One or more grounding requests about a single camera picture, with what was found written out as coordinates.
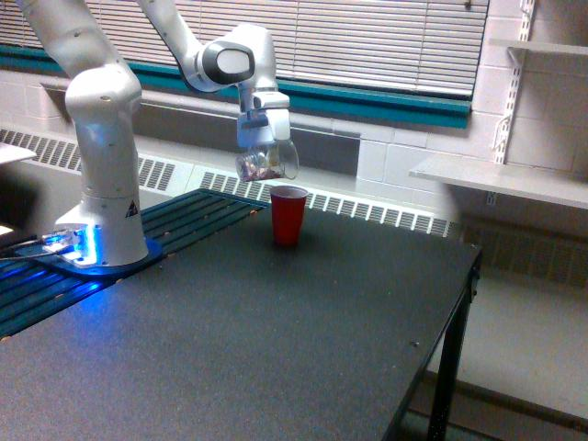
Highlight red plastic cup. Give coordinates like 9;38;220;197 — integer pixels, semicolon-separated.
270;186;308;246

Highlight black cables at base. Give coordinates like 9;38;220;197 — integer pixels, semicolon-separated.
0;233;74;264

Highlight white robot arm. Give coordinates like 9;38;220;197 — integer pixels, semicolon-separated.
18;1;298;268

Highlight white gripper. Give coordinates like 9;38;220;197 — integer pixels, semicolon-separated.
237;89;290;167

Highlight clear plastic cup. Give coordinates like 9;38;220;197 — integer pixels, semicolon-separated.
235;140;300;182

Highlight white wall shelf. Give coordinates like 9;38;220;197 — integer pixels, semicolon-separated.
488;39;588;57
409;156;587;209

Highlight white shelf bracket rail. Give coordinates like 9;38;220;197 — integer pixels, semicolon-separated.
491;0;536;164

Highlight slotted aluminium rail bed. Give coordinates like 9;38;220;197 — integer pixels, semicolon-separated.
1;189;269;338

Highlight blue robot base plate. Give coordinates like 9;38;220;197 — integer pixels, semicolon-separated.
33;239;163;279

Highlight white window blinds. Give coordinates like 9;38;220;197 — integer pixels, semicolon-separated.
0;0;490;96

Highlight black table leg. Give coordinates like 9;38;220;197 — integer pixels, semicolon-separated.
426;253;482;441

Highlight teal window sill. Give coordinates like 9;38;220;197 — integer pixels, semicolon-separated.
1;44;471;130

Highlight white object at left edge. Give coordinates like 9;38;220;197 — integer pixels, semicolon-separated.
0;142;37;165

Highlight white upper wall shelf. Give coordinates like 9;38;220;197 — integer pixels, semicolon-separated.
488;39;588;57

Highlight white lower wall shelf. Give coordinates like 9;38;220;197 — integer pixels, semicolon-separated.
409;156;587;209

